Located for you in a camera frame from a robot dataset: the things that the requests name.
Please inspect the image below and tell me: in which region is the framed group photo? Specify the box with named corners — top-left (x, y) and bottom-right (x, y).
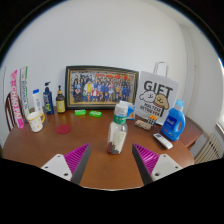
top-left (64, 65), bottom-right (140, 111)

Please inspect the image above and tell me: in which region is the white radiator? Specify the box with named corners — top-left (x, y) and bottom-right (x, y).
top-left (193, 133), bottom-right (224, 164)

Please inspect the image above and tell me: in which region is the small green packet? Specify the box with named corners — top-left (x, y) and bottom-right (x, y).
top-left (88, 110), bottom-right (103, 118)
top-left (73, 109), bottom-right (87, 117)

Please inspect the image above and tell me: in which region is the white remote control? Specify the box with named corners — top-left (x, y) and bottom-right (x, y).
top-left (152, 132), bottom-right (174, 150)

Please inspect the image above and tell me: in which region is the tall white blue-green tube box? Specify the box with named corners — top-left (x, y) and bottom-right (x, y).
top-left (19, 66), bottom-right (32, 122)

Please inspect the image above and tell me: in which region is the cream mug with yellow rim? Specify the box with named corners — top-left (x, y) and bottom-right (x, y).
top-left (26, 111), bottom-right (46, 133)

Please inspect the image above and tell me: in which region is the dark blue pump bottle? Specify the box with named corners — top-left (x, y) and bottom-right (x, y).
top-left (42, 81), bottom-right (55, 116)

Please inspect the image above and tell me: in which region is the white bottle with blue cap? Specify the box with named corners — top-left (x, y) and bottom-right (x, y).
top-left (32, 88), bottom-right (44, 115)

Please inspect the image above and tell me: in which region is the flat round red coaster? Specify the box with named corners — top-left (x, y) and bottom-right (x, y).
top-left (55, 123), bottom-right (72, 135)

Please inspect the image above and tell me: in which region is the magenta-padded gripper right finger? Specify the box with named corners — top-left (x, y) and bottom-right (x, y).
top-left (131, 143), bottom-right (184, 186)

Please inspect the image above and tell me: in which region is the clear green-labelled drink bottle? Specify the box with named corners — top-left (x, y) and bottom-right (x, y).
top-left (106, 102), bottom-right (130, 155)

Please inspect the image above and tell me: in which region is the small beige snack packet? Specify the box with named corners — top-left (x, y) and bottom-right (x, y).
top-left (134, 119), bottom-right (152, 131)

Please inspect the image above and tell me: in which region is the tall pink tube box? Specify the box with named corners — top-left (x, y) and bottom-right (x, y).
top-left (9, 69), bottom-right (26, 130)

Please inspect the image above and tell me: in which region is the blue detergent bottle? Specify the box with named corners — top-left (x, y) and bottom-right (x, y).
top-left (160, 98), bottom-right (187, 142)

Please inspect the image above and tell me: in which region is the dark pump bottle yellow label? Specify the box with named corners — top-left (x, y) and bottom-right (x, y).
top-left (55, 85), bottom-right (66, 114)

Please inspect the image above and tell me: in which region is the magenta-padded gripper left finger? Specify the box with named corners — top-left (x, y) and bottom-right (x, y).
top-left (40, 143), bottom-right (92, 185)

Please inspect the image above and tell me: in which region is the white paper gift bag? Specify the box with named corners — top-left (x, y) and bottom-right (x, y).
top-left (134, 61), bottom-right (180, 126)

